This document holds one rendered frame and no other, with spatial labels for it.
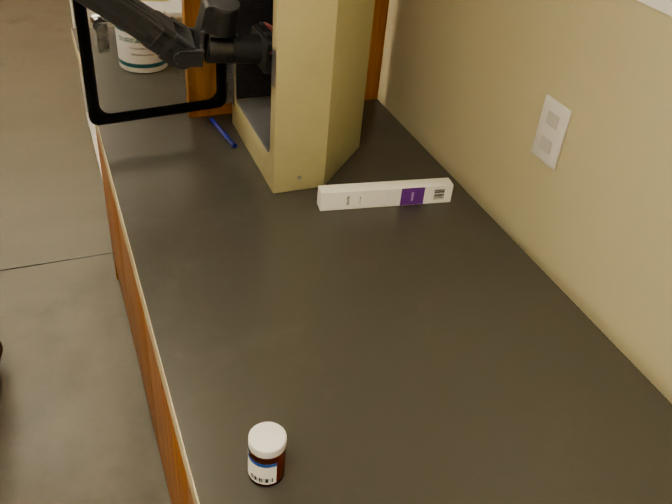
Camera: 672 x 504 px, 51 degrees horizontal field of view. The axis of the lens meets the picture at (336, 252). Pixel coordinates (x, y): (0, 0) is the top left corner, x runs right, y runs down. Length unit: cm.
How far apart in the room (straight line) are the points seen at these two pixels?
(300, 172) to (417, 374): 54
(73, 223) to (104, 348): 76
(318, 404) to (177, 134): 84
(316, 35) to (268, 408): 67
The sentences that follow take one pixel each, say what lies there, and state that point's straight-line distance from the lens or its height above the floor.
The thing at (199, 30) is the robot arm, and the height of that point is 124.
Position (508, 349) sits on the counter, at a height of 94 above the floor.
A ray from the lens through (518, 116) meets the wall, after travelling 141.
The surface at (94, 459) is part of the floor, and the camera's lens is 219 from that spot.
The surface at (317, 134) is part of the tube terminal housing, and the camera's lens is 141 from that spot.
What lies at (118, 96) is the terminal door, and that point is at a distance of 159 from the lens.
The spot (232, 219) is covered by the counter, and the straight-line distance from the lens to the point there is 137.
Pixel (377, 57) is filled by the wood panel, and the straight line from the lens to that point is 183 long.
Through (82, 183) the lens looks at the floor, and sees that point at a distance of 334.
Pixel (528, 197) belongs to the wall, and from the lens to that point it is 141.
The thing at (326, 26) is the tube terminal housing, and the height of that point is 128.
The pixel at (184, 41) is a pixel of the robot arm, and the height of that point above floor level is 122.
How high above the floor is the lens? 171
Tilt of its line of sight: 37 degrees down
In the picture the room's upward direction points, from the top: 5 degrees clockwise
